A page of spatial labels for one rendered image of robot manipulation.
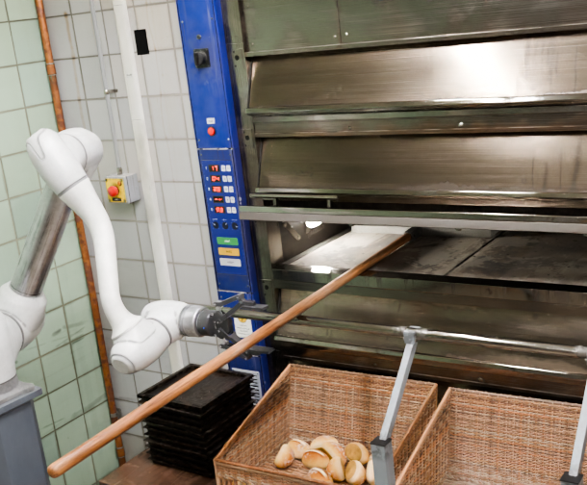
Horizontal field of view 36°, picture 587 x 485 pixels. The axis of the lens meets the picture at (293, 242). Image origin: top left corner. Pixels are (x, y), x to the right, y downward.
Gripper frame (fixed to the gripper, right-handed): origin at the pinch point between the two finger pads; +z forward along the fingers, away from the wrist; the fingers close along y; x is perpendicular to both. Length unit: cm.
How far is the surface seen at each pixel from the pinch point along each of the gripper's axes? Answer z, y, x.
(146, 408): 2, 0, 50
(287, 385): -28, 41, -47
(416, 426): 26, 41, -34
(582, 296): 71, 3, -52
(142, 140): -81, -43, -53
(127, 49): -82, -75, -53
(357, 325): 20.1, 3.0, -15.8
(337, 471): 2, 56, -25
